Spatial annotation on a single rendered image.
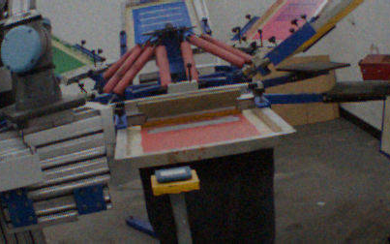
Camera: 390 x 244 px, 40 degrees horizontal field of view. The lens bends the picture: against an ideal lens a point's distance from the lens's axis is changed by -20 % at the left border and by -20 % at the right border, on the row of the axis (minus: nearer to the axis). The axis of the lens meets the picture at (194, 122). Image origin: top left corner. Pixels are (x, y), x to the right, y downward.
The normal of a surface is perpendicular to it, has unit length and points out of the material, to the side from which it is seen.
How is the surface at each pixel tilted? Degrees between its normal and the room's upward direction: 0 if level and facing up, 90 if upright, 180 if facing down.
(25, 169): 90
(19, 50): 97
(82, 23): 90
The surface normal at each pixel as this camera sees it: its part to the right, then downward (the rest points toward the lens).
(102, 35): 0.09, 0.18
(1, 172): 0.49, 0.10
